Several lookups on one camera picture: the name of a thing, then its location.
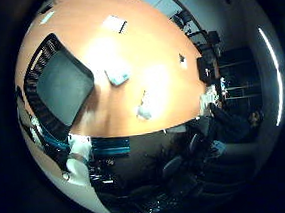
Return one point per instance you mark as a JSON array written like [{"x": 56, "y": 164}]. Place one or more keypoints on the grey plush toy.
[{"x": 144, "y": 111}]

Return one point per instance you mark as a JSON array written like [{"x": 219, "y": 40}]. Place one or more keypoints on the light blue plush toy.
[{"x": 118, "y": 75}]

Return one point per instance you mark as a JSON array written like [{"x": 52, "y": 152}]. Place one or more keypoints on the black mesh container basket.
[{"x": 64, "y": 88}]

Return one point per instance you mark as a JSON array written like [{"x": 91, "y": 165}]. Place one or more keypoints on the black office chair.
[
  {"x": 172, "y": 166},
  {"x": 195, "y": 141}
]

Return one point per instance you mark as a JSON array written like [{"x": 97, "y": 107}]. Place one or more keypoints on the black pen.
[{"x": 123, "y": 27}]

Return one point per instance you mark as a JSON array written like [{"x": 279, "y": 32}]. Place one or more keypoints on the white paper sheet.
[{"x": 113, "y": 23}]

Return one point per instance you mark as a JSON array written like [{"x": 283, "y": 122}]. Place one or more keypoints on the small black and white item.
[{"x": 182, "y": 60}]

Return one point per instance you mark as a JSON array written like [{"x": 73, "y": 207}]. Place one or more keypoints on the white tape strip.
[{"x": 47, "y": 17}]

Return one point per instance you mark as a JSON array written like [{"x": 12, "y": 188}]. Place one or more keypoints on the black box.
[{"x": 206, "y": 69}]

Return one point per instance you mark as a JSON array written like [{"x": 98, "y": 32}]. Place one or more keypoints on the person in dark clothes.
[{"x": 232, "y": 125}]

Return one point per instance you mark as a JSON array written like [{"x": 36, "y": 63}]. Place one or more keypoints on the dark shelf rack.
[{"x": 240, "y": 74}]

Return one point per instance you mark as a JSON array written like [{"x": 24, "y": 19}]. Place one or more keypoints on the ceiling light strip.
[{"x": 274, "y": 75}]

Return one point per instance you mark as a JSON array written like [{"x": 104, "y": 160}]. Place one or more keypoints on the blue aluminium rail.
[{"x": 111, "y": 147}]

